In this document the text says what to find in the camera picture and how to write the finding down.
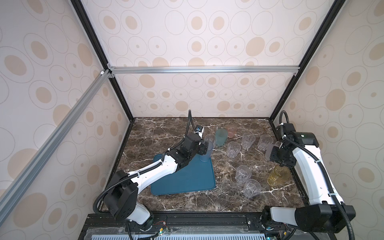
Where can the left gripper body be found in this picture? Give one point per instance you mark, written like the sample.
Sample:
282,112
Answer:
200,149

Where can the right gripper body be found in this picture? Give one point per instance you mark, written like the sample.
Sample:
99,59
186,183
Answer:
281,157

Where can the blue textured plastic cup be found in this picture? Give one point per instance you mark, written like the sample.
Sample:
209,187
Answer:
207,156

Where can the yellow plastic cup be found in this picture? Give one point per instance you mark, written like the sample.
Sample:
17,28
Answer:
278,176

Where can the green textured plastic cup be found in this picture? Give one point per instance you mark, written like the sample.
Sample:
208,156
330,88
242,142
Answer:
221,136

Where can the teal plastic tray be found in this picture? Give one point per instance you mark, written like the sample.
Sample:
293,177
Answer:
197,176

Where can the pink plastic cup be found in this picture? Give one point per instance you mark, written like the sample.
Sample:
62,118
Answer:
232,130

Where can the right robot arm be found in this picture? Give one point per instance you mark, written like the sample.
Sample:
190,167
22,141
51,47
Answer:
326,211

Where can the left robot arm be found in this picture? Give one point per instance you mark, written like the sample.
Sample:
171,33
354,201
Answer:
120,196

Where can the frosted white plastic cup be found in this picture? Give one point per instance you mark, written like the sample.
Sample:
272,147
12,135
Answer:
271,152

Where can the clear cup beside blue cup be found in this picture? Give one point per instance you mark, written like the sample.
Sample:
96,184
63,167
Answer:
211,138

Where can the clear cup behind gripper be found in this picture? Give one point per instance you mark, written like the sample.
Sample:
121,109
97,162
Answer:
264,141

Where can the clear faceted cup back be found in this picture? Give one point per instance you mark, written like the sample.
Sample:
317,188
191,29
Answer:
247,140

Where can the clear faceted cup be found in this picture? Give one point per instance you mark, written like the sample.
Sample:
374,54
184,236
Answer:
247,140
233,149

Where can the clear faceted cup centre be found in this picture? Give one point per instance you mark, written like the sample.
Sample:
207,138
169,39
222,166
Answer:
233,149

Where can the clear cup front upper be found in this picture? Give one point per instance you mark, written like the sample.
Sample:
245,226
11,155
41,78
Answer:
243,173

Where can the clear cup front lower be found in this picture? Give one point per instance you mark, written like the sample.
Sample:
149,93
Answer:
251,188

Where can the horizontal aluminium rail back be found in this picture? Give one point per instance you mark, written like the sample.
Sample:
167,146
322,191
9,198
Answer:
202,70

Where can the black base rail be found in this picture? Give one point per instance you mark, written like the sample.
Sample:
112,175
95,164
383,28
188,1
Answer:
192,226

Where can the black frame post right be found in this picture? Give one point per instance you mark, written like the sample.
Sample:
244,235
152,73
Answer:
313,47

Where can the black frame post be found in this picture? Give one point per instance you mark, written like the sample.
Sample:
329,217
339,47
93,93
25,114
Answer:
313,47
96,44

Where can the black frame post left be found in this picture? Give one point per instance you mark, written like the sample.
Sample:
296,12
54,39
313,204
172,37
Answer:
96,44

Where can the diagonal aluminium rail left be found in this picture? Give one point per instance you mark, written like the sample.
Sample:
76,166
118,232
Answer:
20,185

